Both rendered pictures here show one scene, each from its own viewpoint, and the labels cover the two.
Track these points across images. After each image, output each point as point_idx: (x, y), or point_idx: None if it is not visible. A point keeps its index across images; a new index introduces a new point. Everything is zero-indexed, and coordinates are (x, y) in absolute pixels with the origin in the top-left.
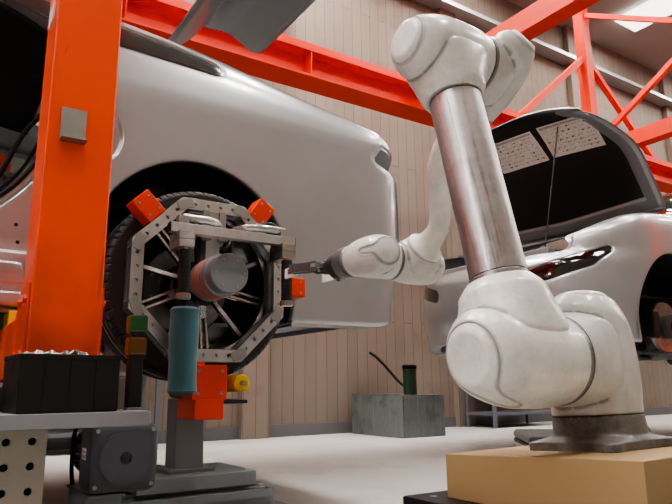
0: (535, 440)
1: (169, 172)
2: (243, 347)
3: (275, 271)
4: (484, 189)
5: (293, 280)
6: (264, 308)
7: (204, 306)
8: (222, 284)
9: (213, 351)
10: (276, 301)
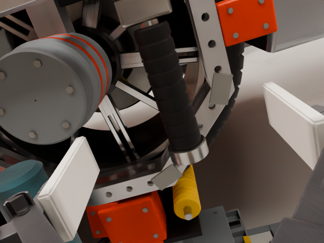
0: None
1: None
2: (170, 165)
3: (193, 2)
4: None
5: (241, 5)
6: None
7: (105, 97)
8: (30, 134)
9: (122, 185)
10: (212, 65)
